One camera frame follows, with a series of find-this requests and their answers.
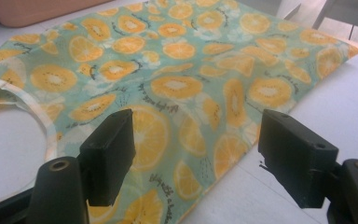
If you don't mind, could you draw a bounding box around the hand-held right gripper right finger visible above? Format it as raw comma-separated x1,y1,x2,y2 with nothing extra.
257,108,340,209

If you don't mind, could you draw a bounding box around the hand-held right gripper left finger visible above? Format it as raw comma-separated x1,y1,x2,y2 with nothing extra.
78,108,137,208

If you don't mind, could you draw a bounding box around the citrus print cloth garment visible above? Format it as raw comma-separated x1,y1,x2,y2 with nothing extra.
0,0,358,224

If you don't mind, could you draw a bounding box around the light grey cabinet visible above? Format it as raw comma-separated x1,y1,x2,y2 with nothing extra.
238,0,303,21

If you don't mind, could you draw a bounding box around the dark grey metal chair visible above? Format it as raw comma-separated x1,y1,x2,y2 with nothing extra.
311,0,358,41

